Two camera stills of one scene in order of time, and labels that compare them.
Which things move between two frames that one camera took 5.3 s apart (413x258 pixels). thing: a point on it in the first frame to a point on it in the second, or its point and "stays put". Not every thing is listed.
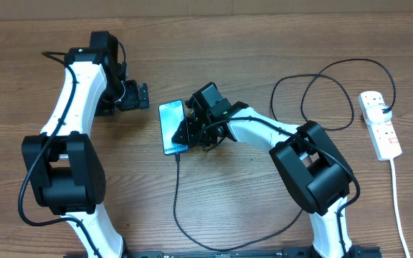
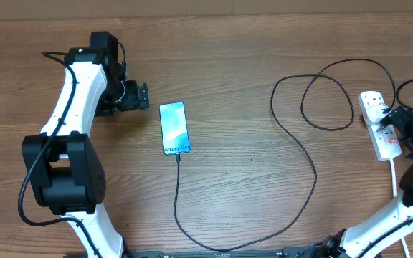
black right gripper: [190, 137] to [398, 117]
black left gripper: [133, 99] stays put
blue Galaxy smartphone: [171, 116] stays put
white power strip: [383, 137] stays put
